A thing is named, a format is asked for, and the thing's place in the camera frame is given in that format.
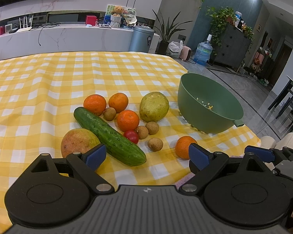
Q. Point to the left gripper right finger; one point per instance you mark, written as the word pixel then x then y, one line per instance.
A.
pixel 208 165

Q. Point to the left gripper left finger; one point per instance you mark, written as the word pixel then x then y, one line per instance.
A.
pixel 84 165

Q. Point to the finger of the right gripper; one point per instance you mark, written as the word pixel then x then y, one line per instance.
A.
pixel 265 155

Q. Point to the red green mango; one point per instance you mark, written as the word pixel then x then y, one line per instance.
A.
pixel 78 140

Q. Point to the orange mandarin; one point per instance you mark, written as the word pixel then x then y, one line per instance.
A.
pixel 127 120
pixel 96 104
pixel 182 147
pixel 119 102

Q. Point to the green cucumber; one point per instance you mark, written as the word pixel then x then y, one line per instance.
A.
pixel 116 144

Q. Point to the brown longan front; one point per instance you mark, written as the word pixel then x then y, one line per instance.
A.
pixel 155 144

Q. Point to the brown longan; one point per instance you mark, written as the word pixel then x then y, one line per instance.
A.
pixel 109 114
pixel 152 127
pixel 142 132
pixel 155 144

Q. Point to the red cherry tomato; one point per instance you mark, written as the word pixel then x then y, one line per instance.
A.
pixel 132 136

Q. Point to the brown longan back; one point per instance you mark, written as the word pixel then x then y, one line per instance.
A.
pixel 109 114

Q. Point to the yellow green pear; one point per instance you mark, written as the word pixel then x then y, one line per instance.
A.
pixel 153 107

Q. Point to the beige sofa armrest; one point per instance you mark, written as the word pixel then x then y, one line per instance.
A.
pixel 268 142

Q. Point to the purple fluffy cloth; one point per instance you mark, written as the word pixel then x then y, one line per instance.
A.
pixel 183 180

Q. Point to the green colander bowl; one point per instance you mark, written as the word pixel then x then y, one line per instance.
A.
pixel 207 105

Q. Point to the yellow white checkered tablecloth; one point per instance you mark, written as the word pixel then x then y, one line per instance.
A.
pixel 39 93

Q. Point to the blue water jug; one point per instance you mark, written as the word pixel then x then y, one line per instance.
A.
pixel 203 51

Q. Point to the pink small heater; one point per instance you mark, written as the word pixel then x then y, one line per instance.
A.
pixel 185 53

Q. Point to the dark grey drawer cabinet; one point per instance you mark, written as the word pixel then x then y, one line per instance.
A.
pixel 234 45

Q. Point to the white plastic bag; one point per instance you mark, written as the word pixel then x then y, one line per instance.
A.
pixel 174 49

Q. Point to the white marble tv console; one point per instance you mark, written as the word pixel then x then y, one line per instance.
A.
pixel 64 38

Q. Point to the potted long leaf plant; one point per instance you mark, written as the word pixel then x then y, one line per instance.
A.
pixel 166 30

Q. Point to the blue grey trash bin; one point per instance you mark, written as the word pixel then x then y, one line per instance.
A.
pixel 141 39

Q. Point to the red box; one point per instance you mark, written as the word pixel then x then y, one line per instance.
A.
pixel 91 20

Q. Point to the trailing green pothos plant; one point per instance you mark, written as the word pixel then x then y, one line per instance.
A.
pixel 220 18

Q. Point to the white wifi router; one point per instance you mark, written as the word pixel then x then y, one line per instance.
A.
pixel 26 24

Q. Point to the teddy bear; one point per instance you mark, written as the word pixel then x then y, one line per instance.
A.
pixel 117 11

